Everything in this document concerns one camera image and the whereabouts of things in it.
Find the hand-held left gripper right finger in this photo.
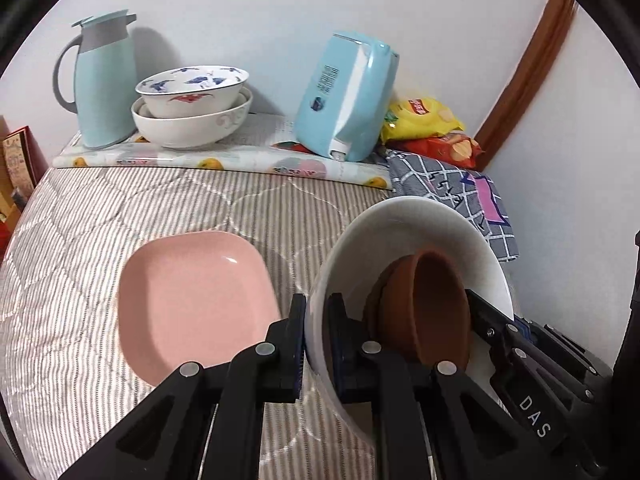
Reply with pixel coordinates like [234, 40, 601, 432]
[327, 292, 571, 480]

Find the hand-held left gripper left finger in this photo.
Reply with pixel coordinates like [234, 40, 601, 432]
[60, 292, 311, 480]

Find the grey plaid cloth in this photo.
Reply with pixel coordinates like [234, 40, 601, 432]
[387, 150, 518, 263]

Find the light blue thermos jug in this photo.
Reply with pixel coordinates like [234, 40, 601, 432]
[52, 9, 138, 150]

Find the white bowl with painted fish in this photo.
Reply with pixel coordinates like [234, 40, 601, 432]
[135, 65, 250, 119]

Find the yellow chip bag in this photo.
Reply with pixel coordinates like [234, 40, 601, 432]
[381, 99, 466, 143]

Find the plain white bowl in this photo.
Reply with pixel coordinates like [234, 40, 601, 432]
[305, 196, 516, 448]

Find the pink square plate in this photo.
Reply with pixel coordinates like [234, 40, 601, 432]
[117, 230, 282, 387]

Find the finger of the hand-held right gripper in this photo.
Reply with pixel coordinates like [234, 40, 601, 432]
[466, 287, 523, 361]
[489, 352, 518, 403]

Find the small white nested bowl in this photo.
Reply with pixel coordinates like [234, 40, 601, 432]
[137, 89, 248, 118]

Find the light blue plastic container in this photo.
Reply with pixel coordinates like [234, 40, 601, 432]
[294, 32, 400, 162]

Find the floral plastic mat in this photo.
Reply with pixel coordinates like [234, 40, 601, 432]
[52, 112, 393, 190]

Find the brown bowl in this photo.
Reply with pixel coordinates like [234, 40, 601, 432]
[365, 246, 472, 373]

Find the brown wooden door frame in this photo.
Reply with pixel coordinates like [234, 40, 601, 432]
[472, 0, 576, 173]

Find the red chip bag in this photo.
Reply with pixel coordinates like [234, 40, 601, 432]
[400, 131, 483, 170]

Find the large white bowl swirl pattern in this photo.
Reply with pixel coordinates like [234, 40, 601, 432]
[131, 87, 253, 149]

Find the striped quilted bed cover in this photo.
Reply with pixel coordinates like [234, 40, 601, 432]
[0, 165, 401, 480]

